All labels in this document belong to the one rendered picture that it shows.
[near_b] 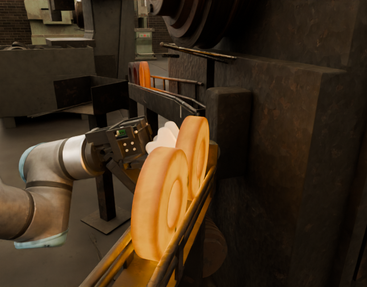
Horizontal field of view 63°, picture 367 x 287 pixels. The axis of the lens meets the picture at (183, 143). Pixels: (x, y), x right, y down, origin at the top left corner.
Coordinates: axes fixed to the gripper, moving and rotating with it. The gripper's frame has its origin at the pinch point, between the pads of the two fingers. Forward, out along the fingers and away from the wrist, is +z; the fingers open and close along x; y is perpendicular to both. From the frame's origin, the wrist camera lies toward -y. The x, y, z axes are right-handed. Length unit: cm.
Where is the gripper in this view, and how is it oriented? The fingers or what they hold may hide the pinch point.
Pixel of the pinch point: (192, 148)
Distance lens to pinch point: 54.7
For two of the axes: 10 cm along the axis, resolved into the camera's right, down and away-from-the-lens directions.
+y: -2.7, -9.2, -2.8
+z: 9.3, -1.6, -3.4
